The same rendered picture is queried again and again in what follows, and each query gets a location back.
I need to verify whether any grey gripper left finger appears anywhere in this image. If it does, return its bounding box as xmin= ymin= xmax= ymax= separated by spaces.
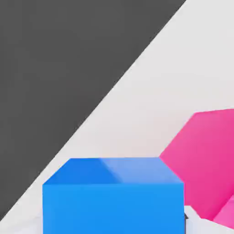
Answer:
xmin=12 ymin=216 xmax=43 ymax=234

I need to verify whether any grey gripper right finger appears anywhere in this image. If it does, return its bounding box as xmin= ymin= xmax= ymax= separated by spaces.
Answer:
xmin=184 ymin=205 xmax=234 ymax=234

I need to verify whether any small blue cube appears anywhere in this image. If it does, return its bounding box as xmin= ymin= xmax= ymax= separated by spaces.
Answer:
xmin=42 ymin=157 xmax=185 ymax=234

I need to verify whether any large pink box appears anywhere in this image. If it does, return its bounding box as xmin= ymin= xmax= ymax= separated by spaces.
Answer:
xmin=159 ymin=108 xmax=234 ymax=230

